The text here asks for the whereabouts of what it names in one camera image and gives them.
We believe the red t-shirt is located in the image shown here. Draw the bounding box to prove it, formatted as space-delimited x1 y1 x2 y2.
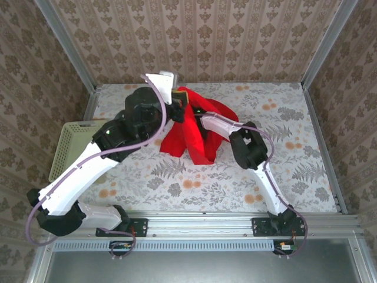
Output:
160 86 240 166

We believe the pale green perforated plastic basket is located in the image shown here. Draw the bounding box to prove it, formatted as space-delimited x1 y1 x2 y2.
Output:
48 120 108 183

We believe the floral table cover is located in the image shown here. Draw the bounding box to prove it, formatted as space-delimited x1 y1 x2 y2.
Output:
63 83 339 213

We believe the small black connector box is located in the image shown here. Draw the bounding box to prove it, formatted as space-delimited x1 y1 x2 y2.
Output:
109 240 133 256
273 240 297 255

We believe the grey metal sheet panel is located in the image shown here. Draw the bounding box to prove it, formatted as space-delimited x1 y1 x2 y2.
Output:
44 238 362 283

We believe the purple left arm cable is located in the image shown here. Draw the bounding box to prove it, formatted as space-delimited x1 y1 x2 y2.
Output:
25 74 168 262

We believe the aluminium frame post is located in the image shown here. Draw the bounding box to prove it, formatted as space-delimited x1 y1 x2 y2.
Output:
300 0 359 89
34 0 98 92

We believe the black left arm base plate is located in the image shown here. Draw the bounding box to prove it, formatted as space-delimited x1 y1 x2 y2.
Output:
95 218 148 238

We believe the aluminium mounting rail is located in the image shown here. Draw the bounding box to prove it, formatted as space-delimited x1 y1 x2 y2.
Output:
42 214 365 236

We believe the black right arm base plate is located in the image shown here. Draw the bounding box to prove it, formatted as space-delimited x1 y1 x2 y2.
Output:
252 217 306 237

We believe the grey slotted cable duct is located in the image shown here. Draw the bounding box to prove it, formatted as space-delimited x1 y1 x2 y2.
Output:
54 239 276 252

